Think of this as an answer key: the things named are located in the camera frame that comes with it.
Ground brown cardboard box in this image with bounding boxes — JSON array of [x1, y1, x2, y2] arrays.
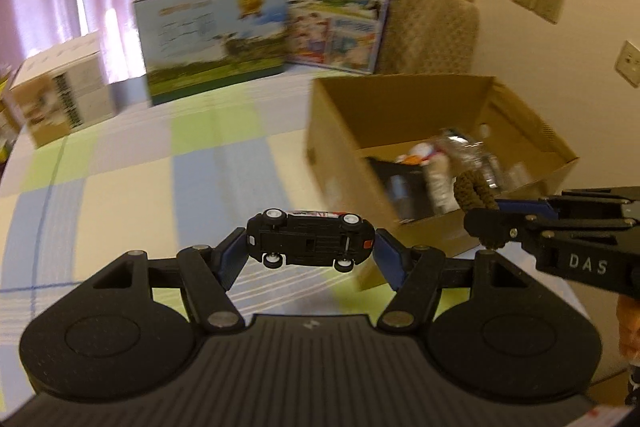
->
[[306, 75, 578, 257]]

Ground black toy car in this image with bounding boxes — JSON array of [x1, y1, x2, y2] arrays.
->
[[246, 208, 375, 273]]

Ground quilted beige chair cover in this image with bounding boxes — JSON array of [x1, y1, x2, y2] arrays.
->
[[374, 0, 480, 75]]

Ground silver foil bag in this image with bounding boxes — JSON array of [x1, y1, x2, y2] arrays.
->
[[421, 129, 506, 215]]

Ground checkered tablecloth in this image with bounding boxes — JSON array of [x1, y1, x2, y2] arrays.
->
[[1, 72, 589, 426]]

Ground person's right hand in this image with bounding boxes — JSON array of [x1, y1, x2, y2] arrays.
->
[[616, 295, 640, 362]]

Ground Doraemon toy figure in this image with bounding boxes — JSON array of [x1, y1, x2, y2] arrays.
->
[[395, 142, 438, 166]]

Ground black shaver box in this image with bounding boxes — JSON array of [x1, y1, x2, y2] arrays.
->
[[367, 156, 435, 223]]

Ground beige product box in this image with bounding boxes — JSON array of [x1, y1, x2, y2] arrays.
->
[[9, 32, 116, 147]]

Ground single wall socket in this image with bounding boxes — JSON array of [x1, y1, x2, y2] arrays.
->
[[614, 40, 640, 88]]

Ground brown hair scrunchie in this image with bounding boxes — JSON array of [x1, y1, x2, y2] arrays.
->
[[454, 170, 506, 251]]

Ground green cow milk carton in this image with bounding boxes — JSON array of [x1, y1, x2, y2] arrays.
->
[[132, 0, 288, 105]]

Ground clear round plastic lid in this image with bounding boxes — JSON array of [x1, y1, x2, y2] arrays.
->
[[504, 161, 539, 198]]

